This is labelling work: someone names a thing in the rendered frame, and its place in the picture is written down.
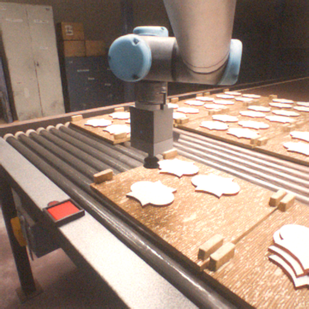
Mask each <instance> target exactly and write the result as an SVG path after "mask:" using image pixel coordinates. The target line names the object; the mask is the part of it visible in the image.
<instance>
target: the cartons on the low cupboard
mask: <svg viewBox="0 0 309 309"><path fill-rule="evenodd" d="M57 29H58V35H59V40H60V41H59V44H60V55H61V57H96V56H105V54H106V49H105V41H104V40H85V39H84V34H83V25H82V23H70V22H60V23H57ZM65 40H68V41H65Z"/></svg>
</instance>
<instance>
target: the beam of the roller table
mask: <svg viewBox="0 0 309 309"><path fill-rule="evenodd" d="M0 174H1V175H2V176H3V177H4V179H5V180H6V182H7V183H9V184H10V186H11V187H12V188H13V189H14V190H15V193H16V194H17V195H18V196H19V197H20V198H21V199H22V200H23V201H24V203H25V204H26V206H27V207H28V208H29V209H30V211H31V212H32V214H34V215H35V216H36V218H37V219H38V221H40V223H41V225H42V226H43V227H45V229H46V230H47V231H48V232H49V234H50V236H52V238H53V239H54V240H56V242H57V243H58V245H59V246H60V247H61V248H62V250H63V251H64V252H65V253H66V254H67V256H68V257H69V258H70V259H71V261H72V262H73V263H74V264H75V265H76V266H77V268H78V269H79V270H80V271H81V273H82V274H83V275H84V276H85V277H86V279H87V280H88V281H89V282H90V283H91V285H92V286H93V287H94V289H96V291H97V292H98V293H99V294H100V296H101V297H102V298H103V299H104V300H105V301H106V303H107V304H108V305H109V307H110V308H111V309H200V308H198V307H197V306H196V305H195V304H194V303H192V302H191V301H190V300H188V298H187V297H186V296H184V295H183V294H182V293H181V292H179V291H178V290H177V289H176V288H174V287H173V286H172V284H171V283H169V282H168V281H167V280H166V279H164V278H163V277H162V276H161V275H159V274H158V273H157V271H155V270H154V269H153V268H152V267H150V266H149V265H148V264H147V263H145V262H144V261H143V260H142V259H141V258H140V257H139V256H137V255H136V254H135V253H134V252H133V251H131V250H130V249H129V248H128V247H127V246H126V245H125V244H124V243H122V242H121V241H119V239H117V238H116V236H114V235H113V234H112V233H110V232H109V231H108V230H107V229H106V228H105V227H104V226H103V225H101V224H100V223H99V222H97V221H96V219H94V218H93V216H91V215H90V214H88V213H87V212H86V211H85V215H84V216H82V217H79V218H77V219H76V220H74V221H72V222H69V223H67V224H65V225H62V226H59V227H57V228H55V227H54V226H53V225H52V223H51V222H50V221H49V220H48V218H47V217H46V216H44V215H43V211H42V208H44V207H46V206H48V203H49V202H52V201H58V202H61V201H64V200H66V199H69V196H68V195H67V194H65V193H64V192H63V191H62V190H60V189H59V187H58V186H57V185H55V184H54V183H53V182H52V181H50V180H49V179H48V178H47V177H46V176H45V175H44V174H43V173H41V172H40V171H39V170H38V169H36V167H35V166H34V165H32V164H31V163H30V162H29V161H27V160H26V158H25V157H24V156H22V155H21V154H20V153H18V152H17V151H16V150H15V149H14V148H13V147H12V146H11V145H10V144H8V143H7V142H6V141H5V140H3V139H2V138H1V136H0Z"/></svg>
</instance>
